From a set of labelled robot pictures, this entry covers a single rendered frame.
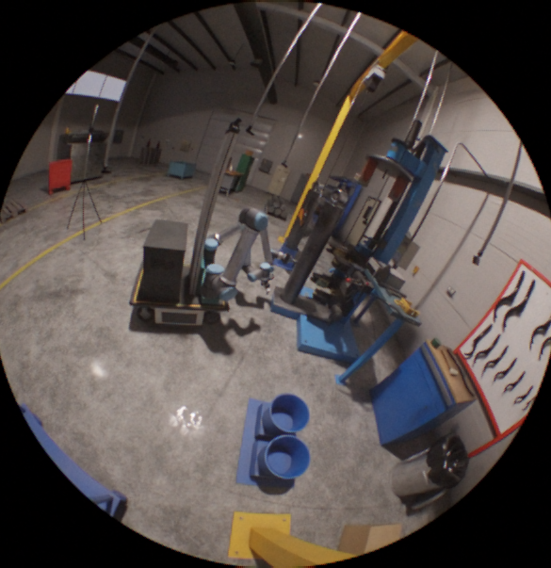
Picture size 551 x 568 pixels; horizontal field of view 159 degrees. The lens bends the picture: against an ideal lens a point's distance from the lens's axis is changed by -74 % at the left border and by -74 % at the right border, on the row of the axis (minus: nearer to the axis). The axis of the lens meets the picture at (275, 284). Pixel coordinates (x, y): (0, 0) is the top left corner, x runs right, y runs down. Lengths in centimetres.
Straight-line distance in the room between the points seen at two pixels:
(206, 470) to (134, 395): 76
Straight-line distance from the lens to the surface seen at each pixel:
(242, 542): 169
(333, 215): 212
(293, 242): 357
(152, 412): 166
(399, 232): 246
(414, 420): 210
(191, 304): 183
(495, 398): 296
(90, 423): 176
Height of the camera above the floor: 158
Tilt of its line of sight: 31 degrees down
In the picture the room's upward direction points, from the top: 25 degrees clockwise
